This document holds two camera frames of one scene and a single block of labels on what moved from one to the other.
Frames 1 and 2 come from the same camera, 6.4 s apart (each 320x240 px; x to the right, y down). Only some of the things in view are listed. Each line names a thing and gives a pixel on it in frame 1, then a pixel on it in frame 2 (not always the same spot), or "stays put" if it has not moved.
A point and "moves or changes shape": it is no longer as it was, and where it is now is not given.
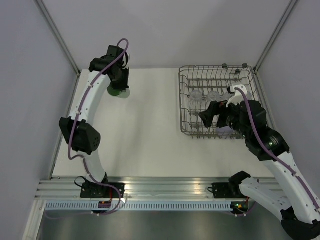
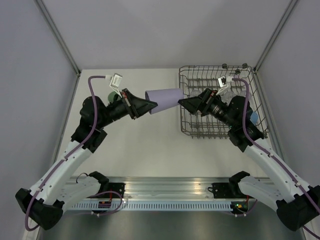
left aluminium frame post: (60, 37) stays put
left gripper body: (121, 82) to (118, 109)
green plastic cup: (124, 94) moves or changes shape
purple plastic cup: (224, 130) to (165, 98)
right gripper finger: (207, 116) to (191, 104)
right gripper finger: (223, 119) to (198, 103)
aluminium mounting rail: (136, 188) stays put
